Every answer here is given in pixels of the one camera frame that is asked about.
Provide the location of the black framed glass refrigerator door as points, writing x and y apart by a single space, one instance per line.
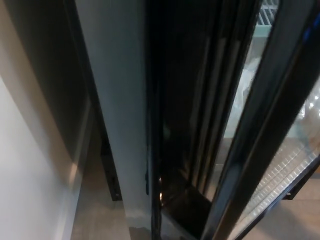
255 125

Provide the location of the black Motak display refrigerator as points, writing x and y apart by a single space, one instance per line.
175 100

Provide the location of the large white plastic bag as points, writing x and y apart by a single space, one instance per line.
246 90

